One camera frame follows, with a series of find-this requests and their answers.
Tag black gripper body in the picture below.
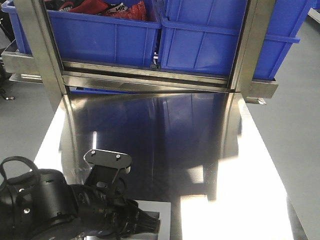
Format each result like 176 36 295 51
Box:
71 184 161 238

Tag gray rectangular foam base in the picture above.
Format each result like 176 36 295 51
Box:
84 199 172 240

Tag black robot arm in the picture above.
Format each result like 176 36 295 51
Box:
0 156 161 240

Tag blue bin with red items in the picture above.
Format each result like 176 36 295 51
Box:
1 0 163 68

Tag blue bin on right cart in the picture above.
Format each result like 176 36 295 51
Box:
157 0 313 80

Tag red and black packaged items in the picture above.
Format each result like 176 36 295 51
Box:
44 0 148 21

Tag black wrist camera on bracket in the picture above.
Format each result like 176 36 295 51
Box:
83 149 132 192

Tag stainless steel cart frame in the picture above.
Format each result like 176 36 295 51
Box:
2 0 278 110

